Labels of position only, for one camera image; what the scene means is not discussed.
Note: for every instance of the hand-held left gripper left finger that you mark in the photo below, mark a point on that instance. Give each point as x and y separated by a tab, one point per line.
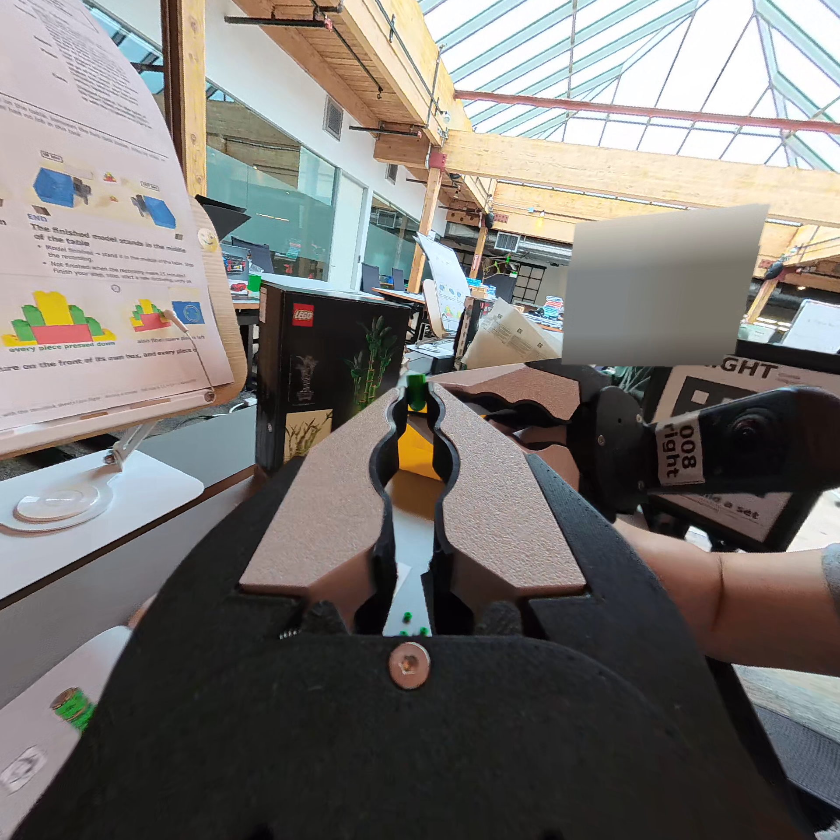
315	525

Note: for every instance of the dark grey cloth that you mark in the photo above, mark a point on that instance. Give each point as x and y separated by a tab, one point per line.
800	761

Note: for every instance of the red ceiling pipe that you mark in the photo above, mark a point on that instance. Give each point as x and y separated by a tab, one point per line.
656	113

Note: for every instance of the wooden document stand white base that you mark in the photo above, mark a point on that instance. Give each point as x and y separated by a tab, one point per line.
98	489

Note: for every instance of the wooden post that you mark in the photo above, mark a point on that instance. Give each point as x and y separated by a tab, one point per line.
186	85

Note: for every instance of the green lego stalk piece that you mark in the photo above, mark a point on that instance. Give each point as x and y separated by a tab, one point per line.
417	387

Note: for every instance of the wall air vent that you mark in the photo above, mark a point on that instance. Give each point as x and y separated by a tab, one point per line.
333	118

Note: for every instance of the printed instruction sheet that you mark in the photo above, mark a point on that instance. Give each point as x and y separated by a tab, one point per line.
98	197

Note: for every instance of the small green lego pieces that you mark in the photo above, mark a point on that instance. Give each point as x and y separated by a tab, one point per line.
407	617

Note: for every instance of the yellow block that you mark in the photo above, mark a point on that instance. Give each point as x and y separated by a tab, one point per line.
415	453

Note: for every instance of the stack of printed papers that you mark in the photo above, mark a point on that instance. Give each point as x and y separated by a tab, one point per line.
508	341

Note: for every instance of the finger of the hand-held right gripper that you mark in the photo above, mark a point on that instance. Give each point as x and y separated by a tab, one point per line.
554	459
518	384

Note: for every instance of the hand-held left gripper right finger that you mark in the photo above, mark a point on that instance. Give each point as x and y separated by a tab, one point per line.
512	525

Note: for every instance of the black lego set box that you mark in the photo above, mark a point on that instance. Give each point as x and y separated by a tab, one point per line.
321	367

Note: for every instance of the person's right forearm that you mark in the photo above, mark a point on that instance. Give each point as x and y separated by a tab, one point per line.
735	604

